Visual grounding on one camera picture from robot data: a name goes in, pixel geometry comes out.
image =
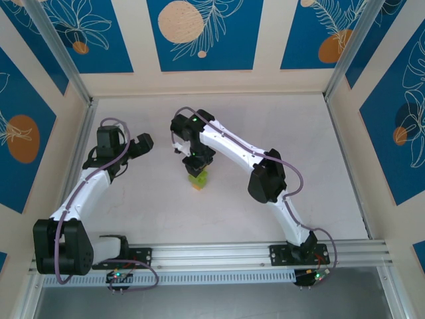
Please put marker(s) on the aluminium mounting rail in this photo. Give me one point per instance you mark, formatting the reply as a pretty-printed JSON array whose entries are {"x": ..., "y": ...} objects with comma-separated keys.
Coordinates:
[{"x": 212, "y": 252}]

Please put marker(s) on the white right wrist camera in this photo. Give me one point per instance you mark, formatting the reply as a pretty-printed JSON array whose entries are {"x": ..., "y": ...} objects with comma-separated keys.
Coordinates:
[{"x": 181, "y": 146}]

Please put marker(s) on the aluminium side rail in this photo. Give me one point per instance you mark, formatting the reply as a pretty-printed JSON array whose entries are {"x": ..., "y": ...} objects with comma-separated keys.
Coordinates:
[
  {"x": 83, "y": 133},
  {"x": 345, "y": 149}
]

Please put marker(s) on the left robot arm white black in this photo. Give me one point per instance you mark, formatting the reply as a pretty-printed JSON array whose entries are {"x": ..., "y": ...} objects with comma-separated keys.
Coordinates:
[{"x": 86, "y": 186}]

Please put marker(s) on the orange lego brick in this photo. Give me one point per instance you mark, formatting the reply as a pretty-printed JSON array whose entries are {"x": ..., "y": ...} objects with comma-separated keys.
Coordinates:
[{"x": 199, "y": 188}]

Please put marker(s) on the grey metal sheet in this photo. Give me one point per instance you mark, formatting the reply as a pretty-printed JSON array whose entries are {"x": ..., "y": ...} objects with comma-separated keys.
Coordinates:
[{"x": 212, "y": 302}]

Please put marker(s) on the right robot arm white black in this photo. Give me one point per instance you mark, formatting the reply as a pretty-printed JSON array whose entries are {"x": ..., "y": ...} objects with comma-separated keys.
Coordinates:
[{"x": 269, "y": 182}]

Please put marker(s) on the blue floral wall panel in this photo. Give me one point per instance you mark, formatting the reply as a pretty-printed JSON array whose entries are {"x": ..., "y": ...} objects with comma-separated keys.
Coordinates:
[
  {"x": 99, "y": 50},
  {"x": 206, "y": 56},
  {"x": 20, "y": 99},
  {"x": 385, "y": 43},
  {"x": 26, "y": 36},
  {"x": 305, "y": 40},
  {"x": 388, "y": 133}
]

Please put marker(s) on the long green lego brick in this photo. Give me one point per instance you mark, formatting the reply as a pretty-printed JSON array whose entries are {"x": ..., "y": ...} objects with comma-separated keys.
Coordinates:
[
  {"x": 193, "y": 181},
  {"x": 205, "y": 176}
]

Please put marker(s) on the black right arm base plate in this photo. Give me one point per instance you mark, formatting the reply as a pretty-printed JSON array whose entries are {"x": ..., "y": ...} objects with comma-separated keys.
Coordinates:
[{"x": 279, "y": 256}]

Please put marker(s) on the aluminium frame post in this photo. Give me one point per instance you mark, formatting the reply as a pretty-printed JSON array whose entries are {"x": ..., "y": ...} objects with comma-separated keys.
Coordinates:
[
  {"x": 352, "y": 50},
  {"x": 63, "y": 53}
]

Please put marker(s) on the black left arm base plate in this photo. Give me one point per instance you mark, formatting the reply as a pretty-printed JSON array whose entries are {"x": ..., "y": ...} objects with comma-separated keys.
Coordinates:
[{"x": 142, "y": 257}]

